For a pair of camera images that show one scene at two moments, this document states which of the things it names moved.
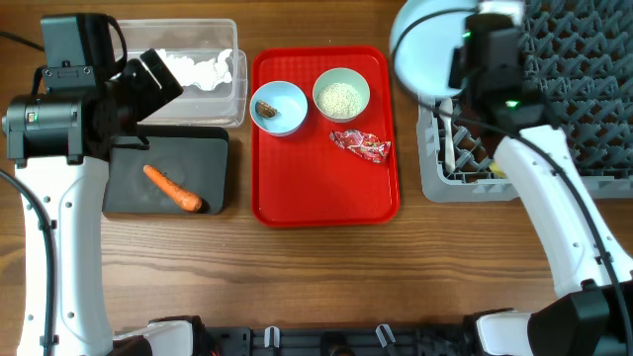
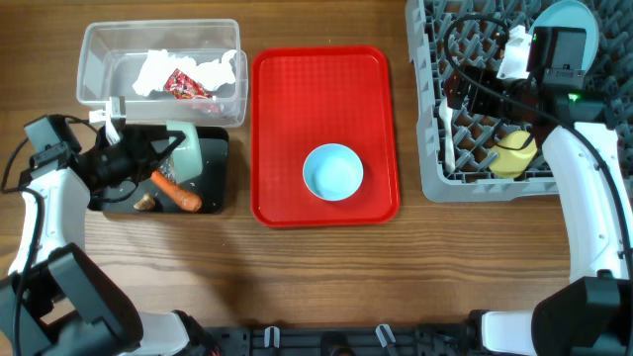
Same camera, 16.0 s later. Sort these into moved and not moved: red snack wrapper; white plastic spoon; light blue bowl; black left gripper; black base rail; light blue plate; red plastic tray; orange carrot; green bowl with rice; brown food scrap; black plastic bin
Moved: light blue plate; black left gripper; green bowl with rice; brown food scrap; red snack wrapper; light blue bowl
Not moved: black plastic bin; black base rail; red plastic tray; orange carrot; white plastic spoon
